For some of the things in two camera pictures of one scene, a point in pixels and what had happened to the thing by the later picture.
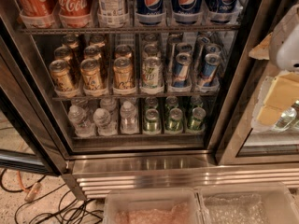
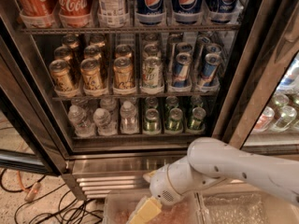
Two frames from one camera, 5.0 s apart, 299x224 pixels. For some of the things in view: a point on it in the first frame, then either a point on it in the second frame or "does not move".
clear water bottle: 129,120 does not move
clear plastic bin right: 247,203 does not move
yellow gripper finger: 262,51 to 171,183
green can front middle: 176,119 does not move
